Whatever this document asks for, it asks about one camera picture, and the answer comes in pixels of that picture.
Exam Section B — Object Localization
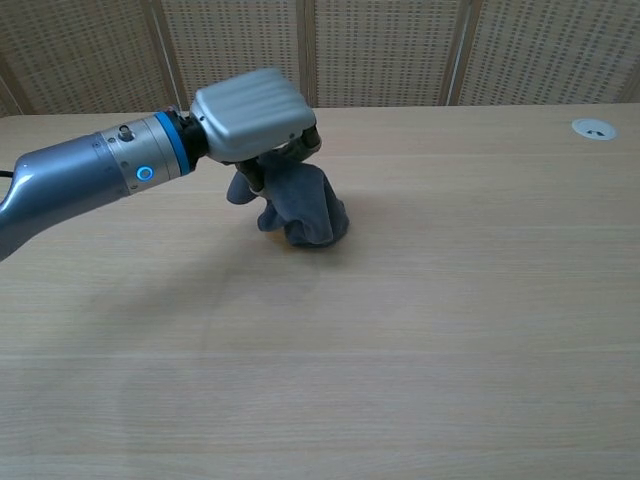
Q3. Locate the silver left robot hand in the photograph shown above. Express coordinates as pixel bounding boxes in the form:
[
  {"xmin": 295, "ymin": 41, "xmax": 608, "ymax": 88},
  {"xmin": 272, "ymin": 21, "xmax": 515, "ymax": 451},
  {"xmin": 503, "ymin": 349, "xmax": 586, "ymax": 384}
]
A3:
[{"xmin": 180, "ymin": 68, "xmax": 322, "ymax": 194}]

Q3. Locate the dark grey microfibre cloth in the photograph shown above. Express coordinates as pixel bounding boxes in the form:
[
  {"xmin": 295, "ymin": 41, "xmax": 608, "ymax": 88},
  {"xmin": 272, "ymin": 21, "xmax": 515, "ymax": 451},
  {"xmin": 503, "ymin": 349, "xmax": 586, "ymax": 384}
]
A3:
[{"xmin": 225, "ymin": 149, "xmax": 351, "ymax": 249}]

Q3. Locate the woven rattan screen panel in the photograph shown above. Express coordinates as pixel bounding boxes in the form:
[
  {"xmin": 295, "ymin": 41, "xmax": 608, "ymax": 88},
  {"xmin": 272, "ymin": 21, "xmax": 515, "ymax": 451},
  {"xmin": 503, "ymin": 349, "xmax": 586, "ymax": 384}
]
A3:
[
  {"xmin": 298, "ymin": 0, "xmax": 475, "ymax": 109},
  {"xmin": 0, "ymin": 74, "xmax": 24, "ymax": 119},
  {"xmin": 439, "ymin": 0, "xmax": 640, "ymax": 107},
  {"xmin": 149, "ymin": 0, "xmax": 311, "ymax": 112},
  {"xmin": 0, "ymin": 0, "xmax": 190, "ymax": 119}
]

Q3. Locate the white round cable grommet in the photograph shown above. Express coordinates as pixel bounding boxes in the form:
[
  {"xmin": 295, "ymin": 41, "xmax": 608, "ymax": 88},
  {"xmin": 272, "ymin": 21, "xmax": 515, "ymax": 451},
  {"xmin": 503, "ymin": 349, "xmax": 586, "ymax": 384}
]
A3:
[{"xmin": 571, "ymin": 118, "xmax": 618, "ymax": 142}]

